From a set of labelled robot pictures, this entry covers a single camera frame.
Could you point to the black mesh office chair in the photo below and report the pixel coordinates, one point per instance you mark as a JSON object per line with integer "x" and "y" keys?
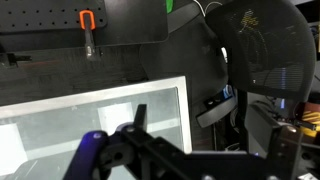
{"x": 257, "y": 46}

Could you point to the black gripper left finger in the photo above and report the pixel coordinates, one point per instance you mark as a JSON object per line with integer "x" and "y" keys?
{"x": 145, "y": 157}

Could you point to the glass table top panel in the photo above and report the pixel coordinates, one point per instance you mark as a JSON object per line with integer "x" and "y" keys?
{"x": 38, "y": 139}

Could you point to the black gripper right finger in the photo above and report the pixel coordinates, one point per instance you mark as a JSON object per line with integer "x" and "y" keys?
{"x": 283, "y": 147}

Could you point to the black perforated breadboard plate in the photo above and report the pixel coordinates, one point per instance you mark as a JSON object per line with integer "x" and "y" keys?
{"x": 31, "y": 25}

